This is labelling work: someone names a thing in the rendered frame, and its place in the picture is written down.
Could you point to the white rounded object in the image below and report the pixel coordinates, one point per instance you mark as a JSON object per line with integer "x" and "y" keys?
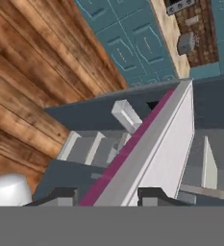
{"x": 8, "y": 191}

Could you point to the blue cupboard run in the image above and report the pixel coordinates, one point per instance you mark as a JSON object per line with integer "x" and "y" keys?
{"x": 129, "y": 35}

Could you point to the dark grey appliance with knobs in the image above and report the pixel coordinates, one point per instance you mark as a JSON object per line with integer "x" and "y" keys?
{"x": 179, "y": 5}

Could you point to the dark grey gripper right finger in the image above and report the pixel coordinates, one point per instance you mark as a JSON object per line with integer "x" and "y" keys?
{"x": 150, "y": 194}

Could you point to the white freezer door, magenta seal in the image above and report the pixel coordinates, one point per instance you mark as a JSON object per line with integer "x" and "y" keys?
{"x": 168, "y": 144}

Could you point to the white fridge shelf divider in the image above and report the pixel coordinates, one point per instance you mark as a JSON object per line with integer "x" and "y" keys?
{"x": 209, "y": 166}

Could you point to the grey white freezer shelves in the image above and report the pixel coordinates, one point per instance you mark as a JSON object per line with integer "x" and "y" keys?
{"x": 84, "y": 149}

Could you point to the grey toaster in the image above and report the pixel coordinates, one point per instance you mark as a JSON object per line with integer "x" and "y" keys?
{"x": 186, "y": 43}

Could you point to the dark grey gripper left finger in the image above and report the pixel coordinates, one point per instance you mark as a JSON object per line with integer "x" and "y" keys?
{"x": 62, "y": 194}

